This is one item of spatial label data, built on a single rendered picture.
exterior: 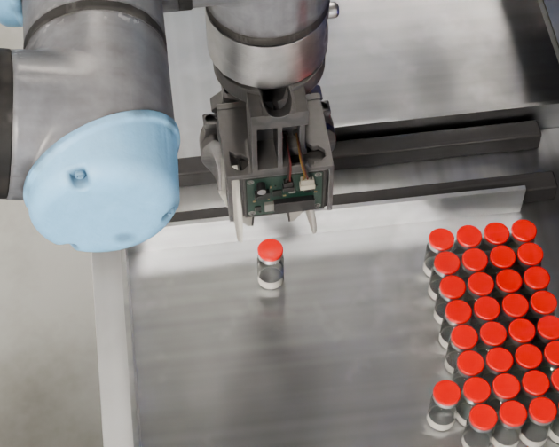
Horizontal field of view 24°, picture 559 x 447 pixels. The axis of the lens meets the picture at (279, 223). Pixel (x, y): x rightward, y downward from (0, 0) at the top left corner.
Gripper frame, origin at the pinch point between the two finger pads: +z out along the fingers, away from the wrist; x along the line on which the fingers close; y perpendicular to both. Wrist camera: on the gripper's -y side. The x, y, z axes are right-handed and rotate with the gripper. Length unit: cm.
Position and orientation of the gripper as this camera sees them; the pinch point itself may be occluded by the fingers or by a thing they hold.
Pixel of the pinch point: (269, 202)
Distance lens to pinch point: 98.8
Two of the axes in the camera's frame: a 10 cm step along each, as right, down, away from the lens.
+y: 1.4, 8.2, -5.5
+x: 9.9, -1.2, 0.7
